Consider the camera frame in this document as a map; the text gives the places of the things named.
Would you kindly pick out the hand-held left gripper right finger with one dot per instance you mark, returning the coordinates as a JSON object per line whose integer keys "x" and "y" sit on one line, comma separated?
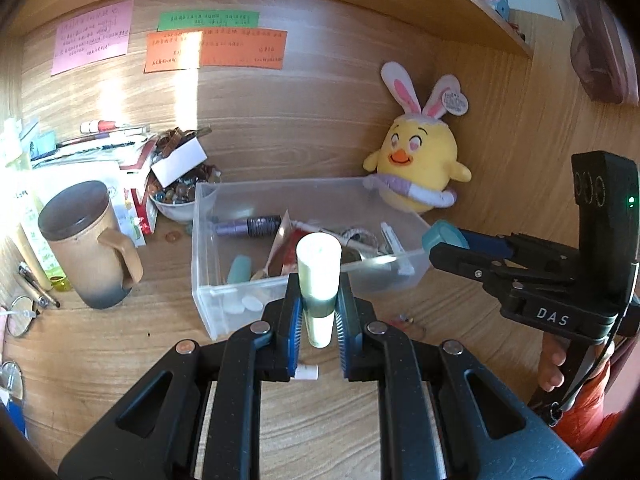
{"x": 344, "y": 325}

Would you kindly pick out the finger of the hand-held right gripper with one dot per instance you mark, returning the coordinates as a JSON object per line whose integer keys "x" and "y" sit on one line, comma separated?
{"x": 485, "y": 242}
{"x": 465, "y": 265}

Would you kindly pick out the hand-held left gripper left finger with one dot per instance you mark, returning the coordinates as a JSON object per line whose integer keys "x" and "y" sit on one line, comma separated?
{"x": 295, "y": 320}

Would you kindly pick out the teal cap object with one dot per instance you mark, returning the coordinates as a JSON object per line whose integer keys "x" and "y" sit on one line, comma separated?
{"x": 442, "y": 232}

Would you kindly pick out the pale green tube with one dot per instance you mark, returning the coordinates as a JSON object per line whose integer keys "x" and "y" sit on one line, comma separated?
{"x": 318, "y": 270}

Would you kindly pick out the red snack packet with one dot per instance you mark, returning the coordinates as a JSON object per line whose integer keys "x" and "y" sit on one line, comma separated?
{"x": 286, "y": 255}

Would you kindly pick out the clear plastic box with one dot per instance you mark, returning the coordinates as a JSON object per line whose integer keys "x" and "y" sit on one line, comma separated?
{"x": 225, "y": 322}

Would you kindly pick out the teal small bottle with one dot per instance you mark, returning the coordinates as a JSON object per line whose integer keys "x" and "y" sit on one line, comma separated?
{"x": 240, "y": 269}

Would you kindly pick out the purple tube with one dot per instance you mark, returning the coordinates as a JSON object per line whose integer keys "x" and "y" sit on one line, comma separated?
{"x": 250, "y": 226}

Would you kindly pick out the person's right forearm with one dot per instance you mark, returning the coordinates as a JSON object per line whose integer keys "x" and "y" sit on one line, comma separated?
{"x": 592, "y": 420}

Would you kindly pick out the person's right hand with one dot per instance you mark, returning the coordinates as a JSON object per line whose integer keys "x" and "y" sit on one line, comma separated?
{"x": 552, "y": 372}

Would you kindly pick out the white round cap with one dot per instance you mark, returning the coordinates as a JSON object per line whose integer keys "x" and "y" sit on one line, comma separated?
{"x": 251, "y": 303}
{"x": 234, "y": 307}

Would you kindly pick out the yellow chick plush toy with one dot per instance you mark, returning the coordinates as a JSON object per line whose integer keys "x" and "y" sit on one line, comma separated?
{"x": 415, "y": 160}

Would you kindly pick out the white bowl of trinkets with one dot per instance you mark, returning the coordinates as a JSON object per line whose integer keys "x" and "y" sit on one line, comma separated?
{"x": 187, "y": 190}

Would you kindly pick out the red white carton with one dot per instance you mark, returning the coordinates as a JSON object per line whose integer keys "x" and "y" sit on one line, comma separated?
{"x": 141, "y": 205}

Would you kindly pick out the white card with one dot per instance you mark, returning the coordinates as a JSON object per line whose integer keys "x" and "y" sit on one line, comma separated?
{"x": 179, "y": 162}

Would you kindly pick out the brown bag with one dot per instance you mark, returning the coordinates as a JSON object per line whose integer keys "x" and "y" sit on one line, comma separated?
{"x": 605, "y": 50}

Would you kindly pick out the brown ceramic mug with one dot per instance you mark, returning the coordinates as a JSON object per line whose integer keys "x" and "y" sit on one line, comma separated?
{"x": 75, "y": 255}

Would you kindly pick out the black pen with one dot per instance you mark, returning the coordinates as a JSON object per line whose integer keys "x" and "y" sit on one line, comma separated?
{"x": 32, "y": 290}
{"x": 42, "y": 287}

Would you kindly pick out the white red marker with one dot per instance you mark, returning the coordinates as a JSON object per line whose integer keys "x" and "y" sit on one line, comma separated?
{"x": 107, "y": 125}

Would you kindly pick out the green liquid bottle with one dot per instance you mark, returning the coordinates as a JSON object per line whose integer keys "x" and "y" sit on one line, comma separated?
{"x": 35, "y": 240}

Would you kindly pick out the small round mirror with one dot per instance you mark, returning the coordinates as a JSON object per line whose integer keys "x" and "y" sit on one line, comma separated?
{"x": 21, "y": 316}

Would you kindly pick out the orange sticky note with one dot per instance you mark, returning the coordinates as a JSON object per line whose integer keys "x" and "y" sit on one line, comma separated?
{"x": 225, "y": 50}

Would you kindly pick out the light blue box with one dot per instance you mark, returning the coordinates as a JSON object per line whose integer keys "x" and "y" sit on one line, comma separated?
{"x": 42, "y": 142}

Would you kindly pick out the green sticky note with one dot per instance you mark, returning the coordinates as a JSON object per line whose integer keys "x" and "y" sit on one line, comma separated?
{"x": 207, "y": 20}

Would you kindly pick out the pink sticky note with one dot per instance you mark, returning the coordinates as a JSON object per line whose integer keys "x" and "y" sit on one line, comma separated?
{"x": 92, "y": 35}

